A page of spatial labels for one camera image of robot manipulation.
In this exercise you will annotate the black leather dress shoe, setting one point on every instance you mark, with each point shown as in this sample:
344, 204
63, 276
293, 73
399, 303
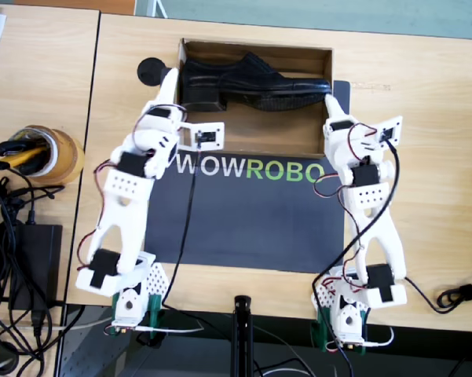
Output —
239, 82

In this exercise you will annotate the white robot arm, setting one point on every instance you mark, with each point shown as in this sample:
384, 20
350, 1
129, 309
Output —
385, 243
121, 224

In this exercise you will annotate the open cardboard box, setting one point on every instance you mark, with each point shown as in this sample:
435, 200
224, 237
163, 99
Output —
267, 129

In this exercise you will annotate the black round desk grommet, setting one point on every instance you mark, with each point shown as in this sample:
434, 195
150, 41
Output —
149, 70

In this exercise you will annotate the clear tape strip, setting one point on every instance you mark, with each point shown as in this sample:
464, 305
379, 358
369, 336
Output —
371, 87

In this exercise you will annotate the brown packing tape roll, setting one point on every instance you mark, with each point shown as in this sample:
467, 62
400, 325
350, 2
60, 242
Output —
68, 157

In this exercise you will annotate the black WOWROBO mat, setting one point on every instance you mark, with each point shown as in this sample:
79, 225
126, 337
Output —
239, 220

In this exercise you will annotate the large black power adapter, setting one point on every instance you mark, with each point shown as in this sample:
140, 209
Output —
35, 267

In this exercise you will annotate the green table clamp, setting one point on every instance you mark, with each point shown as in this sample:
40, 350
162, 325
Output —
155, 310
321, 330

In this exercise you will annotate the black round floor cap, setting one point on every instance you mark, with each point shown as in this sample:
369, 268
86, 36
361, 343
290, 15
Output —
0, 355

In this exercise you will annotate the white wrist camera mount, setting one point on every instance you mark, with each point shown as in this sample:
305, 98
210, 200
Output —
212, 135
392, 131

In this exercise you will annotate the black camera stand pole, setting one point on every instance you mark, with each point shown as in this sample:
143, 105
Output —
243, 334

